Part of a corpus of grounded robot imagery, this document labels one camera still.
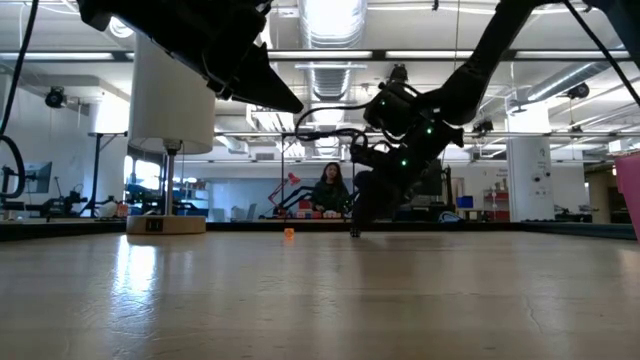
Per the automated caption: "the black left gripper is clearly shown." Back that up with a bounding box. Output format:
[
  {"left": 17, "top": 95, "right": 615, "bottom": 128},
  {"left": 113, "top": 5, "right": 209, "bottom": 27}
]
[{"left": 102, "top": 0, "right": 305, "bottom": 115}]

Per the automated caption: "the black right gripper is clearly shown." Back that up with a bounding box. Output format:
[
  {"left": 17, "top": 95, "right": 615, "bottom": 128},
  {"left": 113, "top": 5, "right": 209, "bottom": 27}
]
[{"left": 349, "top": 79, "right": 466, "bottom": 231}]

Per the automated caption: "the black computer monitor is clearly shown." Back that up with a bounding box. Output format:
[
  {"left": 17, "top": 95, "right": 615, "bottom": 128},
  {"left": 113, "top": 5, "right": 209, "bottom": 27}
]
[{"left": 414, "top": 157, "right": 444, "bottom": 197}]

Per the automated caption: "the red desk lamp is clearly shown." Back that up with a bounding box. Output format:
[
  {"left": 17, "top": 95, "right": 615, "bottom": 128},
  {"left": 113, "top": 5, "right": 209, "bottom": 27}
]
[{"left": 267, "top": 172, "right": 302, "bottom": 219}]

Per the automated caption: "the long horizontal light bar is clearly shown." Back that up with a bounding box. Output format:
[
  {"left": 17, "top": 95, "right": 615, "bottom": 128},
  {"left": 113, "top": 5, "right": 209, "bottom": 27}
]
[{"left": 0, "top": 48, "right": 640, "bottom": 63}]

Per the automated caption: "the white shade table lamp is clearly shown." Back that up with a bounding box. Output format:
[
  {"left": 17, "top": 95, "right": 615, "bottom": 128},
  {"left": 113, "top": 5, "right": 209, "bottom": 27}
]
[{"left": 125, "top": 32, "right": 217, "bottom": 236}]

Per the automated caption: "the small grey monitor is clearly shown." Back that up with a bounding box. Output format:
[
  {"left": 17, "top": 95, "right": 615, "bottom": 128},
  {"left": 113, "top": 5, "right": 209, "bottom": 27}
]
[{"left": 22, "top": 160, "right": 54, "bottom": 195}]

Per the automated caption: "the pink plastic bin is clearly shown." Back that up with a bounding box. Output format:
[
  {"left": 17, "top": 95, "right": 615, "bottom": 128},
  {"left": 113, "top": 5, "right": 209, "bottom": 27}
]
[{"left": 613, "top": 152, "right": 640, "bottom": 242}]

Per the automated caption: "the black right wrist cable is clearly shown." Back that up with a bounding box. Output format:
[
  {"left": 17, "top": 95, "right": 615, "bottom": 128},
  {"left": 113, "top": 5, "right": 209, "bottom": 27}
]
[{"left": 293, "top": 102, "right": 386, "bottom": 151}]

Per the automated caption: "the silver ceiling duct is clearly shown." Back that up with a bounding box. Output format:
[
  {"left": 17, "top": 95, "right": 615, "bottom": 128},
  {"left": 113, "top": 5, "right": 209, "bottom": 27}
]
[
  {"left": 298, "top": 0, "right": 370, "bottom": 160},
  {"left": 524, "top": 44, "right": 631, "bottom": 104}
]

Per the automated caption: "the thin black frame stand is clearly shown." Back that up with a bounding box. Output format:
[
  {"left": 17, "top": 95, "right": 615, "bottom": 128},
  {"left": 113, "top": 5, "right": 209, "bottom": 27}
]
[{"left": 280, "top": 131, "right": 357, "bottom": 221}]

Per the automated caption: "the black aluminium table frame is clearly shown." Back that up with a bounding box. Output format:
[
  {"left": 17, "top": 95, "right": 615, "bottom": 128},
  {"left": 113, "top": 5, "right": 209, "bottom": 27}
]
[{"left": 0, "top": 218, "right": 637, "bottom": 242}]

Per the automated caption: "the thick black cable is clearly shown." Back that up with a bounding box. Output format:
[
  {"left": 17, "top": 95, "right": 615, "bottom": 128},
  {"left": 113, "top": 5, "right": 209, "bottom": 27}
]
[{"left": 0, "top": 0, "right": 40, "bottom": 201}]

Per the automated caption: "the thin black cable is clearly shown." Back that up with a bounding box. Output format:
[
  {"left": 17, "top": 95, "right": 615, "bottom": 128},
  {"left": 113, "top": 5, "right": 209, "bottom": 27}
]
[{"left": 562, "top": 0, "right": 640, "bottom": 109}]

